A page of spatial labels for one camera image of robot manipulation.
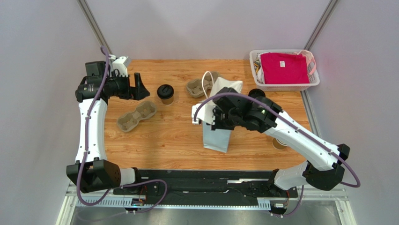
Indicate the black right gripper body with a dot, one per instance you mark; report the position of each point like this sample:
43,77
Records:
215,113

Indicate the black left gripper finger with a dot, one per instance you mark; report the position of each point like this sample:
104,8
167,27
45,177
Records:
137,80
140,93

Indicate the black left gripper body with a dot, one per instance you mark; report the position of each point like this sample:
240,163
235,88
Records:
125,91

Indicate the black cup lid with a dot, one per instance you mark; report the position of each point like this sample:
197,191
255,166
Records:
165,91

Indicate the light blue paper bag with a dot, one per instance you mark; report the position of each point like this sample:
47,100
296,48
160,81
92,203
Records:
219,139

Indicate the single cardboard cup carrier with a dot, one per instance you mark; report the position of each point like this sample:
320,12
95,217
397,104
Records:
130,120

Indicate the stack of black lids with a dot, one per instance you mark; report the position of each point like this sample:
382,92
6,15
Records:
255,93

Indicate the stack of paper cups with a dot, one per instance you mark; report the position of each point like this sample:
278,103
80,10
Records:
278,144

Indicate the single paper cup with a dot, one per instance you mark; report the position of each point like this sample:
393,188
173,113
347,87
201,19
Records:
167,101

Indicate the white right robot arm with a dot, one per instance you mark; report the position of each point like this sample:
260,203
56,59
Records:
325,163

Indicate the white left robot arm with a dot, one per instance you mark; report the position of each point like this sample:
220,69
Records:
91,170

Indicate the cardboard cup carrier tray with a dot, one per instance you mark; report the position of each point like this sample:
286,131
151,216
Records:
199,87

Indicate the pink folded cloth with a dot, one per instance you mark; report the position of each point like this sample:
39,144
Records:
283,68

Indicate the white plastic basket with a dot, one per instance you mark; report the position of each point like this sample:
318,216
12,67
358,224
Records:
258,75

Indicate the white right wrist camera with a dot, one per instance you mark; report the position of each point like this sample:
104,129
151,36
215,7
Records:
205,114

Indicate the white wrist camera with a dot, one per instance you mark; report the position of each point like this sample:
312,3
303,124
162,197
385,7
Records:
119,65
205,114

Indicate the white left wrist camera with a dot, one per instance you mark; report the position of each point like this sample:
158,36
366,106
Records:
119,65

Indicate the left aluminium corner post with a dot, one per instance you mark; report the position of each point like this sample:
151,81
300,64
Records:
93,24

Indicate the aluminium corner post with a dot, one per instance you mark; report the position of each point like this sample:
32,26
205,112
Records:
93,24
326,15

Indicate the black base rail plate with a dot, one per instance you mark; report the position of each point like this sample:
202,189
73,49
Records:
197,188

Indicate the right aluminium corner post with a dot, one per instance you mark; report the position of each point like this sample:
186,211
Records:
326,15

